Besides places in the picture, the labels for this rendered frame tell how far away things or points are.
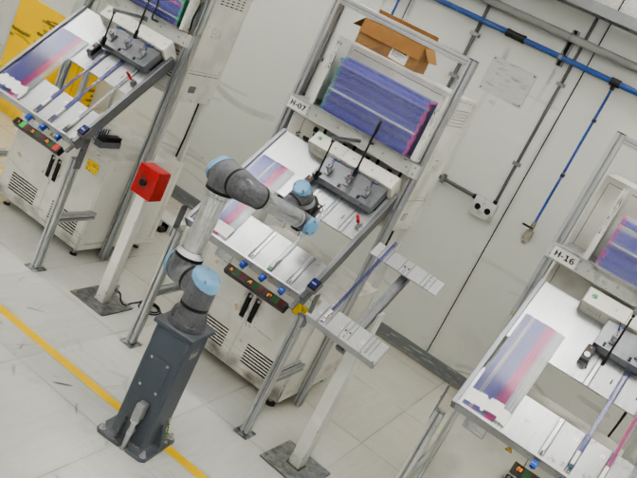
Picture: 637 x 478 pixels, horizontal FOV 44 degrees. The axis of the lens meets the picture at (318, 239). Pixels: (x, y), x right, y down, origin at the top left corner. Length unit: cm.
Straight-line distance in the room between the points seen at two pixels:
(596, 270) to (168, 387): 180
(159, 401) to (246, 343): 88
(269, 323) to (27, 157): 178
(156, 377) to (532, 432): 146
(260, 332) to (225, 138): 234
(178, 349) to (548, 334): 150
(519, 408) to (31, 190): 294
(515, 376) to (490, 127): 219
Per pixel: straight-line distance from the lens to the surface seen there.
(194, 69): 454
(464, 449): 360
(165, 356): 312
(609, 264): 345
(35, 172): 476
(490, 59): 514
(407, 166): 367
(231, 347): 400
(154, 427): 326
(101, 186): 442
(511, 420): 323
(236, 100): 588
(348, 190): 366
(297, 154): 388
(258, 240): 357
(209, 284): 300
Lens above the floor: 193
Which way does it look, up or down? 17 degrees down
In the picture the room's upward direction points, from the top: 26 degrees clockwise
